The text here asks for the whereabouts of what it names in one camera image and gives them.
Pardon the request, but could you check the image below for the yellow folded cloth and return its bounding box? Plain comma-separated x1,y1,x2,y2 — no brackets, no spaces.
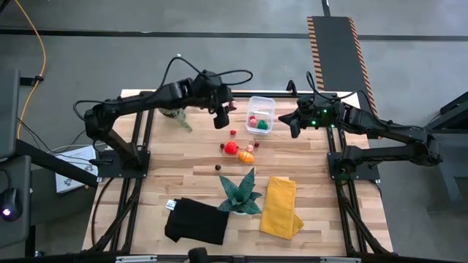
259,176,305,241

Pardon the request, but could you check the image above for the orange toy fruit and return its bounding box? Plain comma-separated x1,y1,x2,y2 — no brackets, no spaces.
238,150,256,164

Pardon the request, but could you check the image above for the clear plastic tupperware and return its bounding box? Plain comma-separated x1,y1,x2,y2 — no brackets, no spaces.
245,95,277,136

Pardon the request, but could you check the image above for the white paper booklet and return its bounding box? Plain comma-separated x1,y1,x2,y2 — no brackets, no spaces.
54,145,107,194

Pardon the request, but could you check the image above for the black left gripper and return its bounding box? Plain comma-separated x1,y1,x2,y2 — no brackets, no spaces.
193,71,238,129

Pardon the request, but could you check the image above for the black computer mouse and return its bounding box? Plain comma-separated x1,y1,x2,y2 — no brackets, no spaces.
0,187,23,223

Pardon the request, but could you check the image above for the black aluminium rig frame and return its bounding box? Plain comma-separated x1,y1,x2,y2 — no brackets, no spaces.
82,80,394,256

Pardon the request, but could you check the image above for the grey side table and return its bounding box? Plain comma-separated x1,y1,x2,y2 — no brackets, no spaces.
423,91,468,213

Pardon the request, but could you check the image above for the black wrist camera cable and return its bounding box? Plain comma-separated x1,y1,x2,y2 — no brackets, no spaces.
306,70,377,118
159,56,254,91

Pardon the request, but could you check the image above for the black diagonal beam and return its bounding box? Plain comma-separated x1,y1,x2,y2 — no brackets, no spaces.
14,138,100,189

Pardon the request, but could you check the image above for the green snake plant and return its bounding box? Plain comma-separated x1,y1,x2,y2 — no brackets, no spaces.
217,167,263,216

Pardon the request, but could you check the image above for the yellow cable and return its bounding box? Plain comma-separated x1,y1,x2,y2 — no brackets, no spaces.
13,0,48,140

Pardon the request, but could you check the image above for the grey side desk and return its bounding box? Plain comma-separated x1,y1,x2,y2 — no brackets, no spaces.
0,68,34,250

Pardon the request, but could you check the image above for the black cable bracket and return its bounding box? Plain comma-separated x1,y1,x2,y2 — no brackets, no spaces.
20,74,45,88

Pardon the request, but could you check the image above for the person's head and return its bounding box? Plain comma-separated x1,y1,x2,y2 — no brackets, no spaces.
187,247,213,263

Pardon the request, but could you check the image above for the silver metal bracket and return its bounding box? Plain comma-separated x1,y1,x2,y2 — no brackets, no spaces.
320,256,361,263
116,255,159,263

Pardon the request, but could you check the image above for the succulent plant in black pot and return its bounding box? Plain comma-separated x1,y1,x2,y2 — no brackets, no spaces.
159,107,194,132

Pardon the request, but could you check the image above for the large red toy fruit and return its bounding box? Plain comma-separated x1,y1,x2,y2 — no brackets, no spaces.
224,140,240,156

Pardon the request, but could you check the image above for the black folded cloth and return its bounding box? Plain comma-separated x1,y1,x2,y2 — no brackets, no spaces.
164,197,230,246

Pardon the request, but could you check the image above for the black striped-edge floor mat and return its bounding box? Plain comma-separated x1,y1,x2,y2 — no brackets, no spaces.
306,15,378,110

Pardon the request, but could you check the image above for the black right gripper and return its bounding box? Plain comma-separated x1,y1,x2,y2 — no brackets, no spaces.
279,95,344,139

